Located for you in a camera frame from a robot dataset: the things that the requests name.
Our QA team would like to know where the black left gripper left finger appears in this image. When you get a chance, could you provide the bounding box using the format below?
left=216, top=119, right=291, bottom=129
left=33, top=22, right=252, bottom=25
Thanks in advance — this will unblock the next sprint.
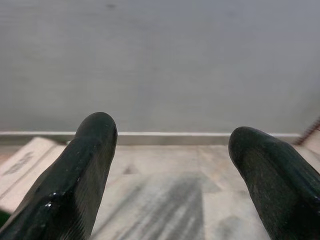
left=0, top=111, right=118, bottom=240

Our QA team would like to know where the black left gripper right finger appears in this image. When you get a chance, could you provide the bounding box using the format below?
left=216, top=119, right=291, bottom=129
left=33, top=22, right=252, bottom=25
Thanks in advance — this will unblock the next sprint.
left=228, top=126, right=320, bottom=240

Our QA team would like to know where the white printed paper sheet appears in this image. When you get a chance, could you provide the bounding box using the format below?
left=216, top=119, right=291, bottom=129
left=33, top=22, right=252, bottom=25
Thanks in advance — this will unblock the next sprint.
left=0, top=136, right=67, bottom=212

